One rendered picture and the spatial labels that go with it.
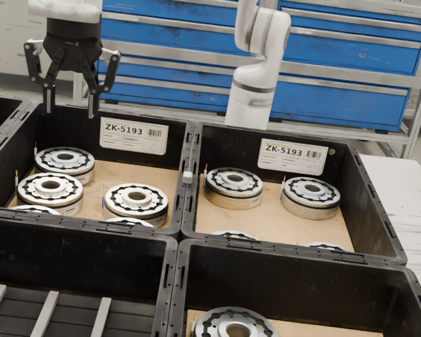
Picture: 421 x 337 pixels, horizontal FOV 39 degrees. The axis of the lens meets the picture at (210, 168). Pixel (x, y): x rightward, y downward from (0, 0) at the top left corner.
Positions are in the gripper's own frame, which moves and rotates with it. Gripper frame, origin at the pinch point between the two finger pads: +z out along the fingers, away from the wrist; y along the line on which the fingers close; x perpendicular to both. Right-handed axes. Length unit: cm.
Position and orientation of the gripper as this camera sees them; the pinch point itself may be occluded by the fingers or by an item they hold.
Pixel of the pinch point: (71, 104)
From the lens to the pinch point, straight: 92.3
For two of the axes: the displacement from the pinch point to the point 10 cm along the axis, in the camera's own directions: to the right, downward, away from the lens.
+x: -0.2, 4.3, -9.0
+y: -9.9, -1.3, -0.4
